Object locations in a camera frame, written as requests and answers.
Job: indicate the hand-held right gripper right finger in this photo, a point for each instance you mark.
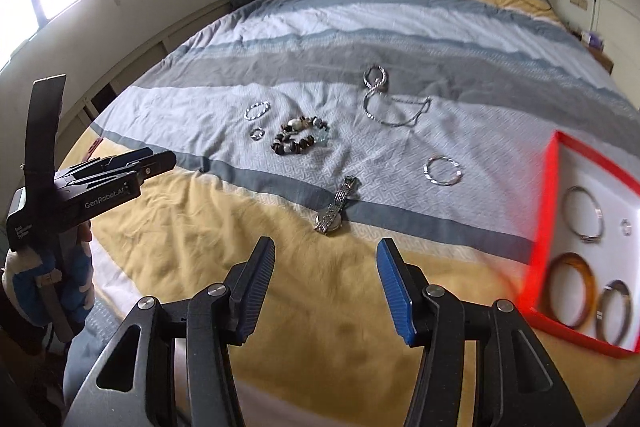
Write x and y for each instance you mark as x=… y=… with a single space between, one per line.
x=397 y=297

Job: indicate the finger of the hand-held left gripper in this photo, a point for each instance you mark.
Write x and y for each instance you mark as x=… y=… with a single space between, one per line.
x=155 y=163
x=117 y=158

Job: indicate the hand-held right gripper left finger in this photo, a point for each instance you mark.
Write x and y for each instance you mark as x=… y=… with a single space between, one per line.
x=252 y=297

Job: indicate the silver metal wristwatch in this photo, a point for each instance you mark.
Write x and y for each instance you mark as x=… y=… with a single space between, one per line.
x=334 y=209

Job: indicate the thin twisted silver bangle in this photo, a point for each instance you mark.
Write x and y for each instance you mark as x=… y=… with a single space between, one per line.
x=429 y=174

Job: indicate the red jewelry box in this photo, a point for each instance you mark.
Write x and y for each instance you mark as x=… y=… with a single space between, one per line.
x=550 y=187

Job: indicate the person's left hand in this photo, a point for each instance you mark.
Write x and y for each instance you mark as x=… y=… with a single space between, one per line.
x=22 y=287

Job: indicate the small red item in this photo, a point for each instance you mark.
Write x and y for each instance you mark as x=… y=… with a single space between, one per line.
x=93 y=148

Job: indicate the white low shelf unit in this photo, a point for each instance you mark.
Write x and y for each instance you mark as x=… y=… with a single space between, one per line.
x=150 y=42

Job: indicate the amber bangle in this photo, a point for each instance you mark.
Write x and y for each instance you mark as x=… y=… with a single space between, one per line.
x=556 y=267

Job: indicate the plain silver bangle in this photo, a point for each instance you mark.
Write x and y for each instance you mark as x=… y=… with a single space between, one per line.
x=570 y=202

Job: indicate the dark grey bangle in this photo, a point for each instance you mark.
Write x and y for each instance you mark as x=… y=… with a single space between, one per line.
x=602 y=302

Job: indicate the striped yellow grey blanket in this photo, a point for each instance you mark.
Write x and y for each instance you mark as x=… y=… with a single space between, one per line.
x=320 y=22

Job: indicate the wooden nightstand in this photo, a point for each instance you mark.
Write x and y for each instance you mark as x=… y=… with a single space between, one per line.
x=602 y=59

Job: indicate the small purple box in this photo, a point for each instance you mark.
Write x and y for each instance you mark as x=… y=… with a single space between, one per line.
x=595 y=38

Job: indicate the white wardrobe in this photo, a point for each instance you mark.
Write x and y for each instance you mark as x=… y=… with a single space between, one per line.
x=622 y=17

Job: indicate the wall socket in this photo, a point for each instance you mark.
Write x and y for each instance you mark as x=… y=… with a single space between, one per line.
x=579 y=1

